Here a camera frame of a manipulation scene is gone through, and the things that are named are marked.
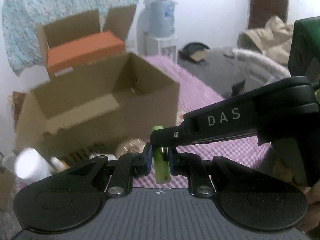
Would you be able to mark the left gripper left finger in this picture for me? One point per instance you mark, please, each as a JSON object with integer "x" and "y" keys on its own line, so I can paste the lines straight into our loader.
{"x": 70, "y": 199}

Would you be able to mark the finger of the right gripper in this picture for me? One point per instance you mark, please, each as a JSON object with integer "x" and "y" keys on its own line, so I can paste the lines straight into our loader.
{"x": 273, "y": 112}

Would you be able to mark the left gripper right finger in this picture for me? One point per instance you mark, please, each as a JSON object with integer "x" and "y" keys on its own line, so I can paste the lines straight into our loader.
{"x": 247, "y": 198}

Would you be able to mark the white cylindrical jar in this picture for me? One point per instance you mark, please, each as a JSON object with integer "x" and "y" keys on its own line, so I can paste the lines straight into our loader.
{"x": 31, "y": 166}

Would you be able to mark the green tube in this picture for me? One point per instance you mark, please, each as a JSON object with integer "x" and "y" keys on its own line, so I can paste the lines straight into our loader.
{"x": 160, "y": 157}

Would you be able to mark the green glass dropper bottle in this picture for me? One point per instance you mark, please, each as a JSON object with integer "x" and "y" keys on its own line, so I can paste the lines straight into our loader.
{"x": 58, "y": 164}

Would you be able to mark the person's hand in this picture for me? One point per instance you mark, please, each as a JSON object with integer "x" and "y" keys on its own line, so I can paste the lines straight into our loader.
{"x": 311, "y": 219}

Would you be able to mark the small cardboard box on floor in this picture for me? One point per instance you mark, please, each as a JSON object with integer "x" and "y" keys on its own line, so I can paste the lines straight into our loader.
{"x": 7, "y": 180}

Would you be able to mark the beige jacket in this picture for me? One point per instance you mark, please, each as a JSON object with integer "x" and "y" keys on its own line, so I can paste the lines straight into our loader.
{"x": 273, "y": 40}

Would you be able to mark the black round floor object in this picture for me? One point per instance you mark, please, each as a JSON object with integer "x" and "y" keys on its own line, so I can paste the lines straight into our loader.
{"x": 194, "y": 52}

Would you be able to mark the gold lid dark jar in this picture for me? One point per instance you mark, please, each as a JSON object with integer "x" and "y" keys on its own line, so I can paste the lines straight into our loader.
{"x": 131, "y": 145}

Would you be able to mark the purple checkered tablecloth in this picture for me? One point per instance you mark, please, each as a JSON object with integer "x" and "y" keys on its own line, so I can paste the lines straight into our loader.
{"x": 193, "y": 95}

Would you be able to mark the white water dispenser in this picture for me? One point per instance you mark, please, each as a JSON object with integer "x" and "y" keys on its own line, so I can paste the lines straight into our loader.
{"x": 164, "y": 46}

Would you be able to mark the red gift bag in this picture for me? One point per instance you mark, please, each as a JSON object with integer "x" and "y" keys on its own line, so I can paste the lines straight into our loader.
{"x": 16, "y": 101}

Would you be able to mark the open brown cardboard box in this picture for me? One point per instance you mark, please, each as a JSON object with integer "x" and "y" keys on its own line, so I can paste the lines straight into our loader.
{"x": 105, "y": 102}

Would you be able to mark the blue water jug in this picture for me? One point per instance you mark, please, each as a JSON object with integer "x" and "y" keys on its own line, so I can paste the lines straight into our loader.
{"x": 161, "y": 17}

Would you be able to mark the orange Philips box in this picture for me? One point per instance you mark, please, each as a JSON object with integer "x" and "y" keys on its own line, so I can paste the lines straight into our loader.
{"x": 83, "y": 50}

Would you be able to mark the floral blue cloth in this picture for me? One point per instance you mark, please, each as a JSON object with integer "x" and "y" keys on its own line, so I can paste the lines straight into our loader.
{"x": 20, "y": 17}

